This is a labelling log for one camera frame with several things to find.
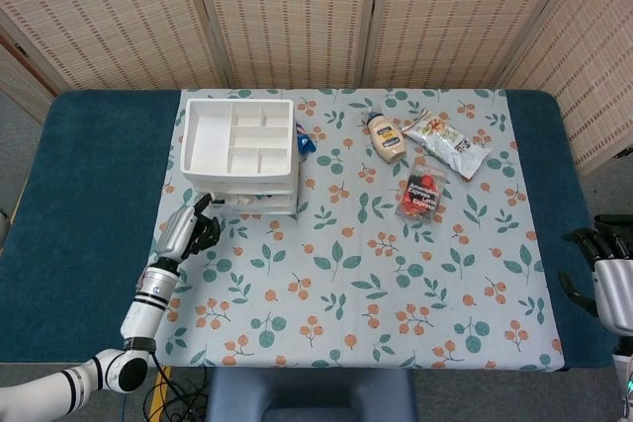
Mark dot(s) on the blue crumpled wrapper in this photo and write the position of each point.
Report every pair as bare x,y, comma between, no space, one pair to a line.
305,140

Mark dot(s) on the cream mayonnaise squeeze bottle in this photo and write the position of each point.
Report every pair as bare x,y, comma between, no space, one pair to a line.
388,138

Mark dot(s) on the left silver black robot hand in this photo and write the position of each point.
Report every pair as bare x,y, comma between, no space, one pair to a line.
175,231

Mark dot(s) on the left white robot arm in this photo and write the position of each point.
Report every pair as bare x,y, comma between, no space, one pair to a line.
143,308

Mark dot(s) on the black floor equipment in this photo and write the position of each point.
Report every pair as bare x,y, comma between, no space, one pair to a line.
615,221

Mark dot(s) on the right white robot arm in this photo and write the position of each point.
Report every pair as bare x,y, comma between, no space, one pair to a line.
624,367

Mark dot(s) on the clear drawer under tray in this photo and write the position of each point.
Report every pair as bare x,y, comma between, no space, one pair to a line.
257,184

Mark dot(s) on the clear bag of coffee capsules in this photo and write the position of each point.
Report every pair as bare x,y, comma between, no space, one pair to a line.
421,194

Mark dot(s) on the white plastic drawer organizer frame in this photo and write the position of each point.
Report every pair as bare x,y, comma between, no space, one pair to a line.
212,140

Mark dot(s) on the teal padded table cover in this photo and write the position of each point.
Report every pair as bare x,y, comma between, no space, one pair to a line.
94,185

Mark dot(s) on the woven bamboo folding screen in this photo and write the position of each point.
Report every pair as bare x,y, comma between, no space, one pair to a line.
297,12

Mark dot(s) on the floral leaf berry tablecloth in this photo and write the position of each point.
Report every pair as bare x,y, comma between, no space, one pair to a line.
371,283

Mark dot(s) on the blue robot base seat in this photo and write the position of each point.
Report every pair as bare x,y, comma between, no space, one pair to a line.
306,392

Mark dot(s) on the clear drawer with small parts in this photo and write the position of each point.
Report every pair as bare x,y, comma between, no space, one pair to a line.
267,197

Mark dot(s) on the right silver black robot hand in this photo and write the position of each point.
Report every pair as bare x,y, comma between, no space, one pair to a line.
615,293

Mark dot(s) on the silver snack bag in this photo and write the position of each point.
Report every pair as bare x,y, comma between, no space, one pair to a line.
450,145

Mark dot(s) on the clear drawer at organizer base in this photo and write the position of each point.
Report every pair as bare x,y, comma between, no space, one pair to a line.
272,210

